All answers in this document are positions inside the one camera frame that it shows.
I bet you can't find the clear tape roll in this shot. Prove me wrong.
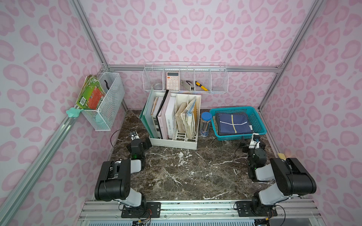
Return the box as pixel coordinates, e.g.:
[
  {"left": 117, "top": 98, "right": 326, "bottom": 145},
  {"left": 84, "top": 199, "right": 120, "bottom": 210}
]
[{"left": 152, "top": 82, "right": 163, "bottom": 90}]

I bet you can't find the green red booklet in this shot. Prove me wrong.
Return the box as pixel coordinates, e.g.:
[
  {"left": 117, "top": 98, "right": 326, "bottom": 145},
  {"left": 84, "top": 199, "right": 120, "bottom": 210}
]
[{"left": 76, "top": 75, "right": 106, "bottom": 110}]

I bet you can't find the yellow sticky note pad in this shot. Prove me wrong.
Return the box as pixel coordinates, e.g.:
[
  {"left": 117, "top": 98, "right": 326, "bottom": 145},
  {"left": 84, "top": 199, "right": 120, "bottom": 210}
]
[{"left": 278, "top": 153, "right": 286, "bottom": 160}]

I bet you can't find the white mesh wall basket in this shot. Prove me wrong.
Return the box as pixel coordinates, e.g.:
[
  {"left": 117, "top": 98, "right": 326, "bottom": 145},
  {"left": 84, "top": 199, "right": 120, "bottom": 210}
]
[{"left": 82, "top": 72, "right": 125, "bottom": 131}]

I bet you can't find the teal plastic basket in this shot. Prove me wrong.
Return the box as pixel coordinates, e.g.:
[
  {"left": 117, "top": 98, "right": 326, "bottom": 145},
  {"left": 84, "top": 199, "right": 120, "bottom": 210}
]
[{"left": 210, "top": 106, "right": 267, "bottom": 140}]

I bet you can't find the mint green clip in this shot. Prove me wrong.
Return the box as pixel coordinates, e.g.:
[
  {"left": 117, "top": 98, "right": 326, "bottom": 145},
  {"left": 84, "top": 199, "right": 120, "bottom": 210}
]
[{"left": 66, "top": 107, "right": 83, "bottom": 118}]

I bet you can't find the blue lid pencil jar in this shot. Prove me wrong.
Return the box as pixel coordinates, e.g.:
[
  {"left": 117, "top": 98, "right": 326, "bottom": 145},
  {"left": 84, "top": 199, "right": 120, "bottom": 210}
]
[{"left": 199, "top": 112, "right": 212, "bottom": 137}]

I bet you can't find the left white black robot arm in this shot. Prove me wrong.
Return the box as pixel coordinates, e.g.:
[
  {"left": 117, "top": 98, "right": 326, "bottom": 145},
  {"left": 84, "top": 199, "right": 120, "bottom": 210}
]
[{"left": 94, "top": 131, "right": 152, "bottom": 211}]

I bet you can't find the pink calculator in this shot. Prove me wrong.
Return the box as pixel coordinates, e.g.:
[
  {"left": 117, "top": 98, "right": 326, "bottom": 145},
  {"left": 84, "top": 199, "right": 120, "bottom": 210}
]
[{"left": 166, "top": 71, "right": 180, "bottom": 91}]

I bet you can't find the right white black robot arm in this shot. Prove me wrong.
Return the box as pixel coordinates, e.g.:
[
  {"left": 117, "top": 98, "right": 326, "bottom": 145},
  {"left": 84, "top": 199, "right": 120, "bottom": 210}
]
[{"left": 247, "top": 133, "right": 317, "bottom": 216}]

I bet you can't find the grey stapler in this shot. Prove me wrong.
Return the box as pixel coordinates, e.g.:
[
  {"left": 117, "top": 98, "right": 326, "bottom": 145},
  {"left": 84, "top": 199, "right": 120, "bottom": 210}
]
[{"left": 180, "top": 80, "right": 195, "bottom": 91}]

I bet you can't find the yellow utility knife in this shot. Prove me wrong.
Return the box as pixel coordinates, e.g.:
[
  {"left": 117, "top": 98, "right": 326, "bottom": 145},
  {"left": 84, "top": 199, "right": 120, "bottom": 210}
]
[{"left": 195, "top": 81, "right": 209, "bottom": 91}]

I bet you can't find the white file organizer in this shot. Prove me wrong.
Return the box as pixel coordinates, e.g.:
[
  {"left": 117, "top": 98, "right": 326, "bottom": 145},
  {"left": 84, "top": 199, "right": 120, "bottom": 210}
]
[{"left": 150, "top": 91, "right": 202, "bottom": 150}]

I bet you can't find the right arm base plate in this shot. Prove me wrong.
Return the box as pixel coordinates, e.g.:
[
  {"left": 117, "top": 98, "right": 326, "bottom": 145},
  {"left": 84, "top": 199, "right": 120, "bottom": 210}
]
[{"left": 233, "top": 201, "right": 278, "bottom": 218}]

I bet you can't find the white book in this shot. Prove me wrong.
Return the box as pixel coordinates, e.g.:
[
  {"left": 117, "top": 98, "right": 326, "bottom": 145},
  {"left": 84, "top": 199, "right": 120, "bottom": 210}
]
[{"left": 165, "top": 97, "right": 176, "bottom": 139}]

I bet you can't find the white wire wall shelf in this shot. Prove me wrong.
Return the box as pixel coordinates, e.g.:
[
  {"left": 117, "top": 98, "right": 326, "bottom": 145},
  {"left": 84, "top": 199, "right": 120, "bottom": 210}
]
[{"left": 142, "top": 61, "right": 229, "bottom": 93}]

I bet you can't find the green folder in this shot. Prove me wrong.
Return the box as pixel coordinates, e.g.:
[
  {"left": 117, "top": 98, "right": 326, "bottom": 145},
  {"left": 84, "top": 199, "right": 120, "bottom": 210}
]
[{"left": 139, "top": 88, "right": 158, "bottom": 138}]

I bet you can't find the navy blue pillowcase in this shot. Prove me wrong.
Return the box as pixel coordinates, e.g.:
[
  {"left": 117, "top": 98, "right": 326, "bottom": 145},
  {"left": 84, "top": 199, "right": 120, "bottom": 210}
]
[{"left": 216, "top": 112, "right": 253, "bottom": 136}]

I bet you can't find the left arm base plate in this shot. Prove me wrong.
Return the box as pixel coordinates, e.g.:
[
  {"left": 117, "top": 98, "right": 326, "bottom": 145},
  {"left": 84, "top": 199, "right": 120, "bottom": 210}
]
[{"left": 121, "top": 202, "right": 161, "bottom": 218}]

